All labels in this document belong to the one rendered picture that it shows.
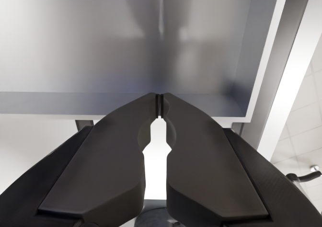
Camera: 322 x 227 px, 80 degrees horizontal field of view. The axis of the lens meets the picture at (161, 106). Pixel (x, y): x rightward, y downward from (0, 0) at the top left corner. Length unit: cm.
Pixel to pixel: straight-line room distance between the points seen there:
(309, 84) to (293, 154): 55
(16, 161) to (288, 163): 165
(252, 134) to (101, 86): 13
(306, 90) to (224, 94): 124
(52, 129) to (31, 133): 2
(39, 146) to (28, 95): 7
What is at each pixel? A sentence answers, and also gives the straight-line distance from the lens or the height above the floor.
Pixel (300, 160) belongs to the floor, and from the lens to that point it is 176.
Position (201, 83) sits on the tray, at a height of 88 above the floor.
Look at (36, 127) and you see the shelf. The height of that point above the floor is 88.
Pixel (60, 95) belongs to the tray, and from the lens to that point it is 17.
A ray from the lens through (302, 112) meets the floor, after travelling 147.
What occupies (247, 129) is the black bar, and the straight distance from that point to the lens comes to 17.
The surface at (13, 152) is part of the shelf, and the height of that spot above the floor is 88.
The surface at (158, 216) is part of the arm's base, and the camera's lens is 43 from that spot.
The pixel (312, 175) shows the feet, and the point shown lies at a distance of 177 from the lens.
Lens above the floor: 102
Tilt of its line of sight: 59 degrees down
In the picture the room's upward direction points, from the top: 177 degrees counter-clockwise
